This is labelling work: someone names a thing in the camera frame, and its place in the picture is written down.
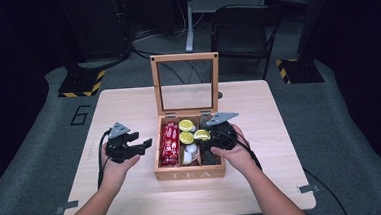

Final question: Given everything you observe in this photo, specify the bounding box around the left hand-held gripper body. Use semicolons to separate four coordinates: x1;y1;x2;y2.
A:
103;120;135;166

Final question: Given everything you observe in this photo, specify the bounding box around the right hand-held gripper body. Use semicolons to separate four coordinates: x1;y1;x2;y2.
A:
199;111;242;153

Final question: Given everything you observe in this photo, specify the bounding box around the wooden tea box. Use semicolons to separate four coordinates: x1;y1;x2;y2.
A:
146;51;228;183

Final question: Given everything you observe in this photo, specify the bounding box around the person's left hand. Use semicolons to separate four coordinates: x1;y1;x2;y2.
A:
97;140;144;194

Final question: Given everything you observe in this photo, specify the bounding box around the person's right hand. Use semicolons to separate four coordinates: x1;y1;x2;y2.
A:
208;121;263;184

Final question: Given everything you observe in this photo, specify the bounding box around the white capsule cup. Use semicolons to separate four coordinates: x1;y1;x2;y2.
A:
180;150;194;166
184;142;201;159

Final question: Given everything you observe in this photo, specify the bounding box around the black tape floor marking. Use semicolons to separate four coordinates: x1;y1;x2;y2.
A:
68;105;92;127

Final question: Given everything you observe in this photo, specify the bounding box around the grey tape piece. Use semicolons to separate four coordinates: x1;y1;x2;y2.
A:
296;183;321;195
54;199;81;215

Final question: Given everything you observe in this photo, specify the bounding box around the black stand with striped base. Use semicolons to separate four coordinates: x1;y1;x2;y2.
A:
52;0;108;100
271;0;343;86

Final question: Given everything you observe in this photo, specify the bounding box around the black folding chair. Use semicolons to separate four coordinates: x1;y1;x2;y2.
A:
204;2;288;84

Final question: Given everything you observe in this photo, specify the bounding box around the black cabinet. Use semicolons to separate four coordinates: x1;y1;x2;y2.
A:
60;0;131;63

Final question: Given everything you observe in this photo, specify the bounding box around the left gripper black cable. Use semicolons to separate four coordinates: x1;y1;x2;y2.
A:
94;128;118;215

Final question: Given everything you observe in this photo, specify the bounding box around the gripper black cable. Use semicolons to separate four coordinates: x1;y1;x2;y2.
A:
219;122;349;215
94;128;118;215

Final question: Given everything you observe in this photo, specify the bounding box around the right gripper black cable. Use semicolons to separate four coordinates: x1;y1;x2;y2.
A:
219;122;349;215

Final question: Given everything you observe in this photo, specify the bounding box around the thin black floor cable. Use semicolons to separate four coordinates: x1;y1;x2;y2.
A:
131;45;187;89
132;43;205;89

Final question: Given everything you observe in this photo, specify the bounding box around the white desk frame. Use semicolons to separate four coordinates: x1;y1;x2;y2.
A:
182;0;273;54

